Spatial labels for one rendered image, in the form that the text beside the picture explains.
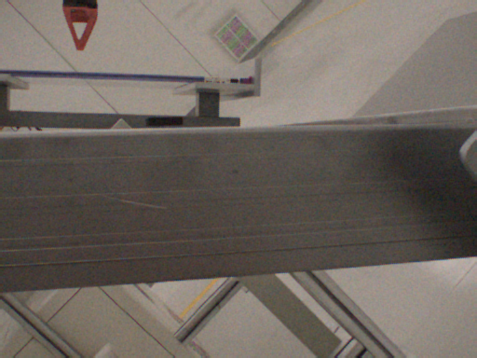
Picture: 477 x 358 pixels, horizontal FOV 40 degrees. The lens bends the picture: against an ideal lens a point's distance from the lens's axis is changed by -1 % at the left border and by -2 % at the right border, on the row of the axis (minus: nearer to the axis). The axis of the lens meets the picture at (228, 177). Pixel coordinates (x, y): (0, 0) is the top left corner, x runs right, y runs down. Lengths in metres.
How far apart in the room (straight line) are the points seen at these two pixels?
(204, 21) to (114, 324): 7.14
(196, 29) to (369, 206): 8.37
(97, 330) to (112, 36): 6.91
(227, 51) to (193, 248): 8.43
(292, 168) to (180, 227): 0.05
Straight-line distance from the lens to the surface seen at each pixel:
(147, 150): 0.26
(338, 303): 1.09
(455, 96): 0.80
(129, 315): 1.77
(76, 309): 1.76
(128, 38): 8.50
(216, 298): 1.76
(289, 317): 1.34
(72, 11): 1.32
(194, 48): 8.60
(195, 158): 0.27
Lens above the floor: 0.86
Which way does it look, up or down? 12 degrees down
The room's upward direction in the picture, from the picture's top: 44 degrees counter-clockwise
